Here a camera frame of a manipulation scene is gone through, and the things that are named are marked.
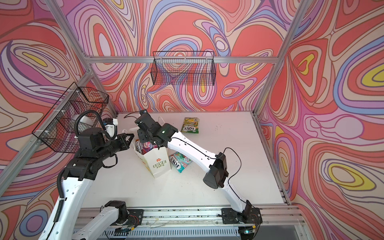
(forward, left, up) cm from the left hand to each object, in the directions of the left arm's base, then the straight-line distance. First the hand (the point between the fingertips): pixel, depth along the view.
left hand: (135, 134), depth 68 cm
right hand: (+5, -3, -7) cm, 9 cm away
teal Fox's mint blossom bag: (0, -19, -27) cm, 33 cm away
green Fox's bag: (+28, -25, -27) cm, 47 cm away
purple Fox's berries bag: (0, -2, -11) cm, 12 cm away
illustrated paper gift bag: (-6, -8, -17) cm, 20 cm away
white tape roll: (+9, +26, 0) cm, 27 cm away
